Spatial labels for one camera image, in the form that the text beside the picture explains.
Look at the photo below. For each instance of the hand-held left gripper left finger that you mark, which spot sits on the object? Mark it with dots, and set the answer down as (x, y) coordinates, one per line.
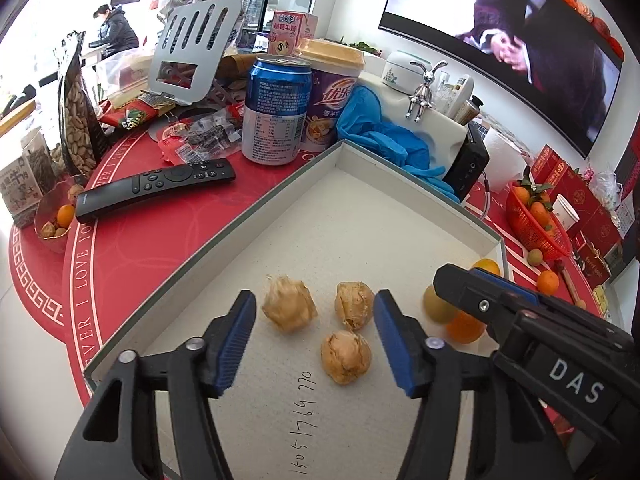
(235, 340)

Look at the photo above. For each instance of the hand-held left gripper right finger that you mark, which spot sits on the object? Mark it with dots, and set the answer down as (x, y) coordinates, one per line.
(395, 345)

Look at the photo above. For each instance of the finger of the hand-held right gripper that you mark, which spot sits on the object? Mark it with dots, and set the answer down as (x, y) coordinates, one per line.
(470, 292)
(510, 286)

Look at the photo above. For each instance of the oval yellow-orange kumquat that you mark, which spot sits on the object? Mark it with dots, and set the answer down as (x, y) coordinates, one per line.
(486, 265)

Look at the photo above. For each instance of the brown-green longan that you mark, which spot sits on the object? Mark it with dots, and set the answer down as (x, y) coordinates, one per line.
(534, 257)
(439, 306)

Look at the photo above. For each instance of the small orange tangerine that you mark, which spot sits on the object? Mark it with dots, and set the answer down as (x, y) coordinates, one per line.
(547, 282)

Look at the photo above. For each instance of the round orange kumquat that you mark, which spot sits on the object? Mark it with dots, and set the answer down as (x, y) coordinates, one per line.
(462, 330)
(65, 215)

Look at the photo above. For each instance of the dried husk physalis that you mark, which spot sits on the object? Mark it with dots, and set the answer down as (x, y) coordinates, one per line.
(354, 305)
(48, 228)
(289, 305)
(345, 357)

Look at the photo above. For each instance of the shallow grey cardboard box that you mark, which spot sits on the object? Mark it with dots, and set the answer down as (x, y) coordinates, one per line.
(350, 220)

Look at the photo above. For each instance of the small dark red fruit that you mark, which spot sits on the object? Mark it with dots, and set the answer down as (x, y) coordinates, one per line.
(560, 263)

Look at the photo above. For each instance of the red plastic basket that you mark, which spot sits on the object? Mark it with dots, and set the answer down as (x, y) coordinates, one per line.
(537, 237)

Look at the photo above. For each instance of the long bamboo back scratcher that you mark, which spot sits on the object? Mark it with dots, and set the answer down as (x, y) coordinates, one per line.
(570, 285)

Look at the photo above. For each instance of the yellow carton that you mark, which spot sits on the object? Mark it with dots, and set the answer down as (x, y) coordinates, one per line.
(600, 300)

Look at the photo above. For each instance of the heap of leafy tangerines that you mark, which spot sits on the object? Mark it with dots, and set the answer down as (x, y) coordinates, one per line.
(535, 205)

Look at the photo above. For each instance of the red apple gift box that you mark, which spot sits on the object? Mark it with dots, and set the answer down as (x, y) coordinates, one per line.
(592, 262)

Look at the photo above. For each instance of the white patterned paper cup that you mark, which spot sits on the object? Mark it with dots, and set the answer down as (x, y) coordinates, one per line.
(566, 212)

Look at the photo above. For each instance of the white paper towel roll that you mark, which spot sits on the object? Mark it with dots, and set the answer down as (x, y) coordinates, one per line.
(505, 160)

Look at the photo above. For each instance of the black portable radio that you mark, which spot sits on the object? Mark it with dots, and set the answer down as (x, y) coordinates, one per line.
(467, 165)

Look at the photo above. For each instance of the clear plastic bag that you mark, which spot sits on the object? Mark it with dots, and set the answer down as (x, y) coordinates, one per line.
(606, 185)

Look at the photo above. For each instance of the white ceramic storage holder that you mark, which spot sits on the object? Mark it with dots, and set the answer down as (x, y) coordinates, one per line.
(450, 140)

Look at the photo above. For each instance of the black remote control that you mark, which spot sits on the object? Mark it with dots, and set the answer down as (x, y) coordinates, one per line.
(155, 185)

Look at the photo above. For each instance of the crumpled blue rubber gloves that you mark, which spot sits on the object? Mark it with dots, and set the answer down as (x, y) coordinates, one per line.
(385, 135)

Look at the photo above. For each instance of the brown small bottle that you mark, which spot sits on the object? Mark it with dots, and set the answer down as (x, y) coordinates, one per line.
(467, 110)

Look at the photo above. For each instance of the white small bottle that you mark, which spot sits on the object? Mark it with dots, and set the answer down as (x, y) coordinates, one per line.
(457, 91)

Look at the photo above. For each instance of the silver rabbit figurine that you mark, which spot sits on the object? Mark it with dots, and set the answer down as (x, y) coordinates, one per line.
(422, 92)

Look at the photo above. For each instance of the small red paper bowl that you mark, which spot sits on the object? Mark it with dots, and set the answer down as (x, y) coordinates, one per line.
(52, 240)

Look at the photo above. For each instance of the black white candy wrappers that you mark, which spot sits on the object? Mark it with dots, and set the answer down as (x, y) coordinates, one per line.
(215, 132)

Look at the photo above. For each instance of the white lidded jar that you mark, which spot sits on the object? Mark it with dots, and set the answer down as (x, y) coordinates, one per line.
(400, 70)

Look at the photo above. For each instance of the blue drink can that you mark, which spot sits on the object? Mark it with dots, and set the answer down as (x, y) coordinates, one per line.
(275, 110)

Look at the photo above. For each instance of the purple yellow-lidded drink cup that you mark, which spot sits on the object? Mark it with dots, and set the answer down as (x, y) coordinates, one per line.
(327, 100)

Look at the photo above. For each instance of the green red snack packet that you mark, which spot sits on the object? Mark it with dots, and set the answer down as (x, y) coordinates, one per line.
(135, 116)

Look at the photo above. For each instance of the printed seed bag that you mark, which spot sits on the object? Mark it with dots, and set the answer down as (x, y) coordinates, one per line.
(25, 180)

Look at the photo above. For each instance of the green potted plant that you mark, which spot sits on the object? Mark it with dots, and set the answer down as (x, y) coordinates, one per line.
(362, 46)

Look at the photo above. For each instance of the black pistachio bag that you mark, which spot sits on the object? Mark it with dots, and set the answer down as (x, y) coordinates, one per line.
(77, 120)

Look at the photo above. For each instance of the clear plastic container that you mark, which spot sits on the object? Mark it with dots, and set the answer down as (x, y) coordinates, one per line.
(125, 77)

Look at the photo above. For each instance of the orange paper garland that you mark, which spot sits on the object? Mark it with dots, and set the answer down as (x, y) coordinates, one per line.
(580, 5)

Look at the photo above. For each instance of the silver slotted metal stand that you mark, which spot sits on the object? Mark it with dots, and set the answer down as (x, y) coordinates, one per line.
(195, 45)

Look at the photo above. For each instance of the pink milk carton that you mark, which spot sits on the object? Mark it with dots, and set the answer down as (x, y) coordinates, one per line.
(290, 30)

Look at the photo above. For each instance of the wall television screen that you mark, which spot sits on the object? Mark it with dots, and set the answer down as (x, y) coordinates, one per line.
(500, 35)

